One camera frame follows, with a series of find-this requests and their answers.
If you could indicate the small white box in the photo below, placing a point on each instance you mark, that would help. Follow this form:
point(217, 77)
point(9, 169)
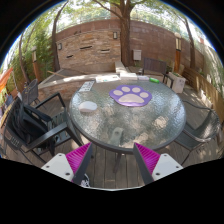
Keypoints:
point(143, 78)

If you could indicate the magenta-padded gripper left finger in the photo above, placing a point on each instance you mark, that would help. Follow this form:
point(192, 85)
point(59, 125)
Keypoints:
point(58, 164)

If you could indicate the purple paw-shaped mouse pad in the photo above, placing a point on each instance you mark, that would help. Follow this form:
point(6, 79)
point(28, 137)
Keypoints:
point(130, 95)

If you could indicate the black bag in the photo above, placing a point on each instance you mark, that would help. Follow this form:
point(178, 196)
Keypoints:
point(25, 125)

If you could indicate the black wall lamp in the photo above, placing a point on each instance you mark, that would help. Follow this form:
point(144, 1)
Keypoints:
point(59, 46)
point(115, 35)

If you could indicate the white number plate card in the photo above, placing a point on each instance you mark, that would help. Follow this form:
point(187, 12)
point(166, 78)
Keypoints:
point(86, 86)

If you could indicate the white square planter box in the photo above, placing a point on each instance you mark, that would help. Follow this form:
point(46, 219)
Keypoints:
point(177, 83)

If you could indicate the brown tree trunk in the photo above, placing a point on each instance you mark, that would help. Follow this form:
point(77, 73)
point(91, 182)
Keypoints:
point(125, 36)

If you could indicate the white computer mouse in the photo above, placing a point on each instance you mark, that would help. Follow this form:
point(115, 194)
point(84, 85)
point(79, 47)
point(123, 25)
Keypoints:
point(88, 106)

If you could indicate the grey wall utility box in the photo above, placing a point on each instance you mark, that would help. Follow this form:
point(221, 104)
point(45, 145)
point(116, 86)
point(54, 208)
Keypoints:
point(137, 54)

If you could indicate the white open book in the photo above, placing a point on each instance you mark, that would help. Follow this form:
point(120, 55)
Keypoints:
point(128, 76)

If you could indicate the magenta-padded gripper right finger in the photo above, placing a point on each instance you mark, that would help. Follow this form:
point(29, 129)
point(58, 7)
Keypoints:
point(166, 165)

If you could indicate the stone raised garden bed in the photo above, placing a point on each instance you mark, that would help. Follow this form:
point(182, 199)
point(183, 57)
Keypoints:
point(63, 81)

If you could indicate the black slatted patio chair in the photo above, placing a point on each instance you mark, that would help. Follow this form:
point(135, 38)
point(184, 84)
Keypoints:
point(50, 131)

